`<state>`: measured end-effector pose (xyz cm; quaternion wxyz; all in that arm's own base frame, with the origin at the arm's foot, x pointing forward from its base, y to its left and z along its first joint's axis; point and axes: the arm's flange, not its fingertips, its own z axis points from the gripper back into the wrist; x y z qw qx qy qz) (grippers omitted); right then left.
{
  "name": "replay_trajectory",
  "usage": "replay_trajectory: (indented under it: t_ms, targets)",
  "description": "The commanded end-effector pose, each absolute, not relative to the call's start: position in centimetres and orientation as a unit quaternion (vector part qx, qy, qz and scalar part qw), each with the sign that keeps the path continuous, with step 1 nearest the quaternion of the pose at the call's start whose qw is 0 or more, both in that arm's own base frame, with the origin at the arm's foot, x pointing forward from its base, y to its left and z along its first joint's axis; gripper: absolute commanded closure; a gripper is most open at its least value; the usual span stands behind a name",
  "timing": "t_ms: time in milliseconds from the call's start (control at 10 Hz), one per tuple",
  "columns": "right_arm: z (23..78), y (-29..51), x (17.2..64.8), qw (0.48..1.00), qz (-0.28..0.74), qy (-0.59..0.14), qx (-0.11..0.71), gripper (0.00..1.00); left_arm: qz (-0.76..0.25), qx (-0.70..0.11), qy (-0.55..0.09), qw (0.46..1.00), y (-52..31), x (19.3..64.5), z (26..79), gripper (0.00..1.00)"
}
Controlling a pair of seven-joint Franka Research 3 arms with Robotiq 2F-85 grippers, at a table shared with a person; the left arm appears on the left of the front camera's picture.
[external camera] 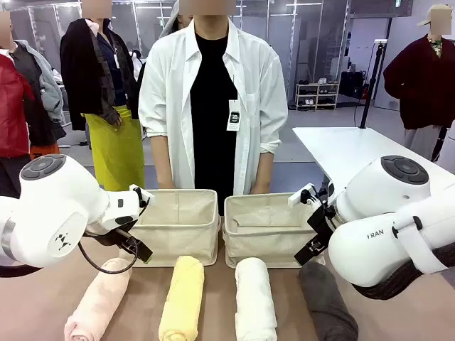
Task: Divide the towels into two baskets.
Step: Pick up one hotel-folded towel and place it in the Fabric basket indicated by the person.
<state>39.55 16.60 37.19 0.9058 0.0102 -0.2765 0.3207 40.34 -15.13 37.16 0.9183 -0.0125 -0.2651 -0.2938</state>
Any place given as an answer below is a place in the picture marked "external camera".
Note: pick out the white side table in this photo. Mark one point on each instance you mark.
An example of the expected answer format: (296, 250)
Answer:
(341, 149)

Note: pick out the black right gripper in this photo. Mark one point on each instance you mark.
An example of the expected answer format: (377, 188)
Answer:
(321, 222)

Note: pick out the person in grey hood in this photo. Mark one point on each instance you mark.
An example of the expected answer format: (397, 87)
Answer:
(170, 25)

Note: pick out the white name badge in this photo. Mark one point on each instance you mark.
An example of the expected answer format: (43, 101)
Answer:
(234, 115)

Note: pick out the beige fabric basket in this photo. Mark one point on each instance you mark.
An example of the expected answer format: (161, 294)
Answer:
(263, 245)
(177, 234)

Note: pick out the person in burgundy cardigan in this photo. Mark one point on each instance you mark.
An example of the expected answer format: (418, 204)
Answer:
(423, 89)

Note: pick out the black tripod stand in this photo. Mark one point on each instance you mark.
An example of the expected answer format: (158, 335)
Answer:
(369, 89)

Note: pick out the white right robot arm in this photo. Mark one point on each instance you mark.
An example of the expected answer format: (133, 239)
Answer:
(373, 188)

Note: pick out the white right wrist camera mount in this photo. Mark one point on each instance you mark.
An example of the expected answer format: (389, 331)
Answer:
(298, 197)

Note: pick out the person's left forearm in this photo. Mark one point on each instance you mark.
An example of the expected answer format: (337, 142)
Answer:
(263, 170)

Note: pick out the person in white shirt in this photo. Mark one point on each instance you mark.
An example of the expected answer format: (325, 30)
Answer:
(213, 106)

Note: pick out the person with yellow skirt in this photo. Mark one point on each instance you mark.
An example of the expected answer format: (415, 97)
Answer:
(103, 71)

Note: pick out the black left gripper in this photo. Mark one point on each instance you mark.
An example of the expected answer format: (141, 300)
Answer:
(113, 239)

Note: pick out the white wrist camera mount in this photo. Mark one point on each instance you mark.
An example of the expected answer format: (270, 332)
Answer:
(142, 193)
(298, 197)

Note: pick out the black equipment case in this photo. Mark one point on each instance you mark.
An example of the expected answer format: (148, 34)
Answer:
(352, 85)

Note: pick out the dark grey towel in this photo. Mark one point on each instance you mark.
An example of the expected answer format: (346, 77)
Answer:
(327, 305)

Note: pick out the yellow towel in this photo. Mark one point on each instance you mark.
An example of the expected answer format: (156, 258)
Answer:
(183, 298)

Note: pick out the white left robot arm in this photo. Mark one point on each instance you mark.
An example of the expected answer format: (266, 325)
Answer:
(53, 199)

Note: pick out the person in red jacket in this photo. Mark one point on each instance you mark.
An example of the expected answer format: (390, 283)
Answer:
(12, 106)

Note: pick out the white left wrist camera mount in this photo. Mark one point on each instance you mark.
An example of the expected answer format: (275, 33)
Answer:
(142, 193)

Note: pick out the white rolled towel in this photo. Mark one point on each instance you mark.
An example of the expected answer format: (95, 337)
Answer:
(254, 298)

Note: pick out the pink towel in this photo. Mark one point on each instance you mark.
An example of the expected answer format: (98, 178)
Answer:
(99, 302)

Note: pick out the wooden shoe rack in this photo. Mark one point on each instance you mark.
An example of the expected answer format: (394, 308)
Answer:
(316, 96)

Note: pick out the person's right forearm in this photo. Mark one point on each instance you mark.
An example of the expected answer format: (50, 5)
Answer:
(161, 160)

